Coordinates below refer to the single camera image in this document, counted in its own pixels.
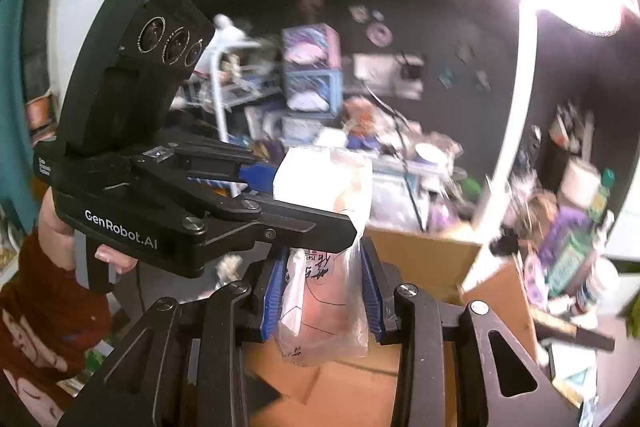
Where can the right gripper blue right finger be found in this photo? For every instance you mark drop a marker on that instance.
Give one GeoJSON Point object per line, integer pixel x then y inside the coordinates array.
{"type": "Point", "coordinates": [373, 288]}

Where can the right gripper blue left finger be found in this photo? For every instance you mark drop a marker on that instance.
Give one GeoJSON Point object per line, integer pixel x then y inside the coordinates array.
{"type": "Point", "coordinates": [274, 274]}

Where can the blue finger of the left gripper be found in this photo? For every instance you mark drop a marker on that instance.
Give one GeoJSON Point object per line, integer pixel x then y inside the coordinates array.
{"type": "Point", "coordinates": [305, 224]}
{"type": "Point", "coordinates": [257, 178]}

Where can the clear plastic bag with item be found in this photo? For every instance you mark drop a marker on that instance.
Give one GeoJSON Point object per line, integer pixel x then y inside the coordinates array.
{"type": "Point", "coordinates": [323, 317]}

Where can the left forearm red sleeve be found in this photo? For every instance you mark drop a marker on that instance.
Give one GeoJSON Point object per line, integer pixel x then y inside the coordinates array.
{"type": "Point", "coordinates": [48, 323]}

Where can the person left hand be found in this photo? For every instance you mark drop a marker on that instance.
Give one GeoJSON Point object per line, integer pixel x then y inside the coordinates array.
{"type": "Point", "coordinates": [57, 241]}

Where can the blue character storage box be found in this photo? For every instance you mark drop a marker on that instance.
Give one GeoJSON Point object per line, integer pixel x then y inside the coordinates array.
{"type": "Point", "coordinates": [315, 91]}

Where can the clear plastic bag pile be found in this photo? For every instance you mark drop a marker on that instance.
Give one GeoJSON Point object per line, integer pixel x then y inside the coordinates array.
{"type": "Point", "coordinates": [412, 196]}

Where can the purple character storage box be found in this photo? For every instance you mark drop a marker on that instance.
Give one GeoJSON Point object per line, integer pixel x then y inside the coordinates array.
{"type": "Point", "coordinates": [311, 47]}

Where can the purple product box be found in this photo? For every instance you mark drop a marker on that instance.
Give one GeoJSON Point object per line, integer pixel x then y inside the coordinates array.
{"type": "Point", "coordinates": [567, 220]}

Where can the white round jar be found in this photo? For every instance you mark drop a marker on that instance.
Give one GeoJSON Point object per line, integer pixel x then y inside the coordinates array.
{"type": "Point", "coordinates": [579, 184]}

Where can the white wire rack shelf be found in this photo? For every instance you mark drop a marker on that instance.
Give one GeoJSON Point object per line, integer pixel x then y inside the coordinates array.
{"type": "Point", "coordinates": [235, 69]}

